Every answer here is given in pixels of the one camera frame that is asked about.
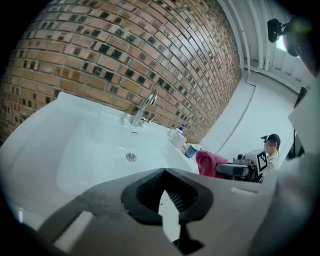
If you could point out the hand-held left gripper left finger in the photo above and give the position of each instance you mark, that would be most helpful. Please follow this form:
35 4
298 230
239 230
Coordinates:
105 200

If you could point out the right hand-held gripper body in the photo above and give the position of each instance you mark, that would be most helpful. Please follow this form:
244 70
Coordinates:
252 165

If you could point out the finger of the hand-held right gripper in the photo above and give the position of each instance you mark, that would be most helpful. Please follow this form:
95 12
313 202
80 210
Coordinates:
232 170

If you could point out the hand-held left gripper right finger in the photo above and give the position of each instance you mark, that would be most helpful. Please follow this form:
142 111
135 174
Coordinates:
225 207

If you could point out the pink cloth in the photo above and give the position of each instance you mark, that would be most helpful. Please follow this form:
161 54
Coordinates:
207 162

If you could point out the chrome faucet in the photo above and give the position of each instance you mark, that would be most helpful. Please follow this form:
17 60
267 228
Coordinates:
142 110

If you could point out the blue cup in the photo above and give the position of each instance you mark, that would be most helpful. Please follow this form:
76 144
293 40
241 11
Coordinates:
192 151

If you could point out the chrome sink drain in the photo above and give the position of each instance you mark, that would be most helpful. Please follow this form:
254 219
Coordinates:
131 156

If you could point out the white ceramic sink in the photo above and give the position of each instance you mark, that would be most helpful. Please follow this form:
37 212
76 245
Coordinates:
75 150

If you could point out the white mug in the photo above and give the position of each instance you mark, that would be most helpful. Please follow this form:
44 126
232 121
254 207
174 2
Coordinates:
179 142

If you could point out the white pump bottle blue cap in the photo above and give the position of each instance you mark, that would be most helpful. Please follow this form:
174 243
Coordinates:
178 131

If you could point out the person's head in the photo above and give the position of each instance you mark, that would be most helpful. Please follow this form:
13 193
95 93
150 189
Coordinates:
310 62

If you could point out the black head camera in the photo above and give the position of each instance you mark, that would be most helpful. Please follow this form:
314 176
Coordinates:
274 30

